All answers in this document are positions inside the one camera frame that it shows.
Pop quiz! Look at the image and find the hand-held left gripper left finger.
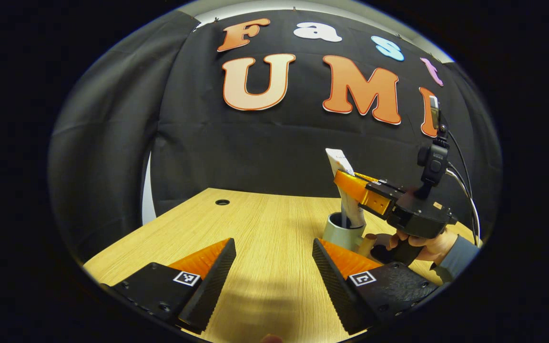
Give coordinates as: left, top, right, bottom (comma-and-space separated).
100, 238, 237, 335

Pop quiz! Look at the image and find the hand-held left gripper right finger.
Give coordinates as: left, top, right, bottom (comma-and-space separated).
312, 238, 441, 335

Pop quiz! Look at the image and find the blue-grey cup with wooden handle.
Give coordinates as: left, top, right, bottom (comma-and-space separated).
322, 212, 378, 258

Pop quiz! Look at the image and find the wooden desktop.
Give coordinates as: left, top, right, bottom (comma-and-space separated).
83, 188, 478, 343

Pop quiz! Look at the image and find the black backdrop cloth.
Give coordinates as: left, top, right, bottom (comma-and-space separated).
48, 9, 503, 262

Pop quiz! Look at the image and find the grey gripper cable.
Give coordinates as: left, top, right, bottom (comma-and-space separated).
447, 167, 481, 246

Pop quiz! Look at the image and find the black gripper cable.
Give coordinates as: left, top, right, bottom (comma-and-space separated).
446, 129, 476, 229

